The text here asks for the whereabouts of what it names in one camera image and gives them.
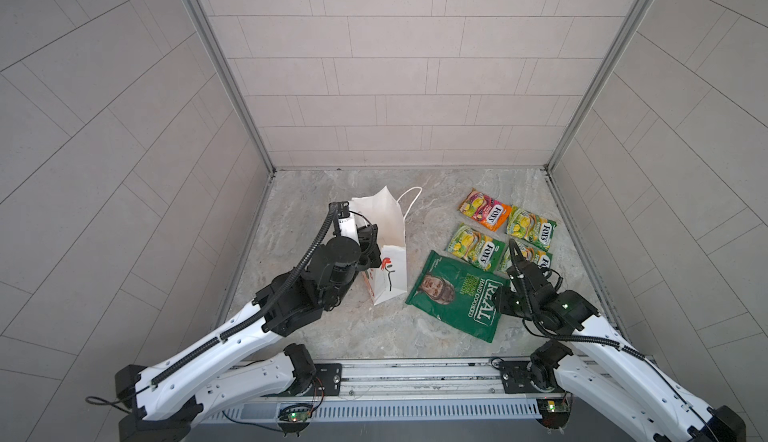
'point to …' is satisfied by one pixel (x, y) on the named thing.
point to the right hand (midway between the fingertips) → (493, 300)
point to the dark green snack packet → (460, 297)
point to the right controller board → (555, 412)
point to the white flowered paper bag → (387, 216)
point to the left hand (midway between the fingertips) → (385, 228)
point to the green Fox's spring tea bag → (524, 225)
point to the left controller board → (301, 416)
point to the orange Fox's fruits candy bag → (485, 210)
